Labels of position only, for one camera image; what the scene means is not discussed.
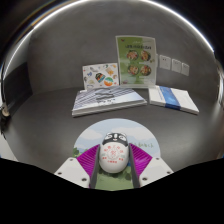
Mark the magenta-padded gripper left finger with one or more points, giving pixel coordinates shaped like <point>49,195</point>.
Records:
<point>87,160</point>

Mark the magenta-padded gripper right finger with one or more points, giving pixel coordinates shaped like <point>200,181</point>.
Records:
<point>141,160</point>

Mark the white panda-print computer mouse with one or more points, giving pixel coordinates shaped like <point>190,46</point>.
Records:
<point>113,155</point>

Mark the round landscape-print mouse pad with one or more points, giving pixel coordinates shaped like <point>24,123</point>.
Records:
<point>128,128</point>

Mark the grey cover book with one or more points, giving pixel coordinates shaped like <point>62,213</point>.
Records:
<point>106,100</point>

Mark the white book with blue band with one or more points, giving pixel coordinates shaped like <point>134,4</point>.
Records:
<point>173,98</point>

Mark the white sticker-print card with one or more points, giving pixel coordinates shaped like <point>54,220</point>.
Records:
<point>100,76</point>

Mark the green food poster stand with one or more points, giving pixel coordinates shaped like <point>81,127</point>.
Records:
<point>136,61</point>

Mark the white ceiling light strip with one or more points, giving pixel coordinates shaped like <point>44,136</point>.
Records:
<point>196,31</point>

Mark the white wall socket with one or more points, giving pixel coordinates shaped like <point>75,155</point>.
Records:
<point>176,66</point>
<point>165,62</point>
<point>185,69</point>

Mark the dark wall panel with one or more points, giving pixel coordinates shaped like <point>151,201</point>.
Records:
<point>16,86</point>

